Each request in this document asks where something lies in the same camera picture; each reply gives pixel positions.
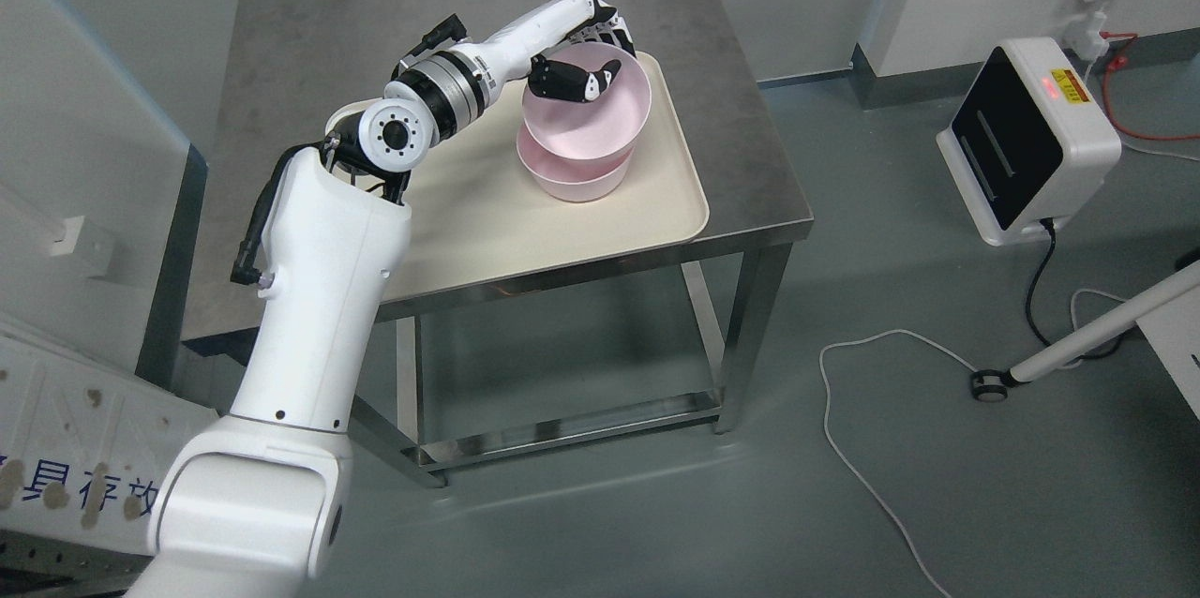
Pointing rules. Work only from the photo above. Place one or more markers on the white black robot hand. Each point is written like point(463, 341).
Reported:
point(526, 49)

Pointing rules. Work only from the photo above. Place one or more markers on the pink bowl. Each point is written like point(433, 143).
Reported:
point(598, 129)
point(571, 180)

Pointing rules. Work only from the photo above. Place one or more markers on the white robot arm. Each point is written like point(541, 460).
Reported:
point(252, 505)

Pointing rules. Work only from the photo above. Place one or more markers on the metal shelf rack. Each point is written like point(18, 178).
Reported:
point(33, 566)

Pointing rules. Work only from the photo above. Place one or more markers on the cream plastic tray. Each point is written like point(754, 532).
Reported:
point(562, 223)

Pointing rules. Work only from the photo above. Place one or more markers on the stainless steel table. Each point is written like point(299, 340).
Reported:
point(291, 60)

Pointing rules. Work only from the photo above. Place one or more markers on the white black box device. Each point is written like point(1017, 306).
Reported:
point(1029, 145)

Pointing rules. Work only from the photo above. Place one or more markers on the white desk leg with caster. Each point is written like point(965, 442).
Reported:
point(993, 385)

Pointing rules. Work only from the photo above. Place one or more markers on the white perforated desk panel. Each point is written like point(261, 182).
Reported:
point(1170, 322)

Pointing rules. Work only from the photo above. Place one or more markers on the white wall switch box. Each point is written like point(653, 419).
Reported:
point(87, 248)

